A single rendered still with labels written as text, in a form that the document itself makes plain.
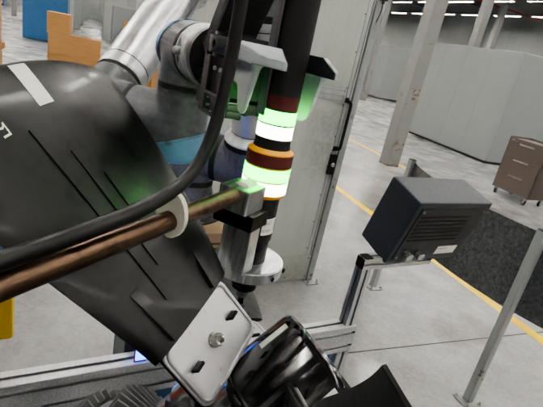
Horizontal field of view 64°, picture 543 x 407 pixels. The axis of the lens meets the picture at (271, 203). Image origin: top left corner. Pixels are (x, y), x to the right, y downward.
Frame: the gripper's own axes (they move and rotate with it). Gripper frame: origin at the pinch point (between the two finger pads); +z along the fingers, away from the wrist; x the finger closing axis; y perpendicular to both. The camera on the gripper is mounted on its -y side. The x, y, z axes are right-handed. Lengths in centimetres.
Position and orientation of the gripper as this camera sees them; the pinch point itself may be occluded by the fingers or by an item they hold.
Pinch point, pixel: (305, 60)
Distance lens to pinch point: 36.9
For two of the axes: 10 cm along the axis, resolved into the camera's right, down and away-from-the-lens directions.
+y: -2.0, 9.2, 3.3
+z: 4.5, 3.9, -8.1
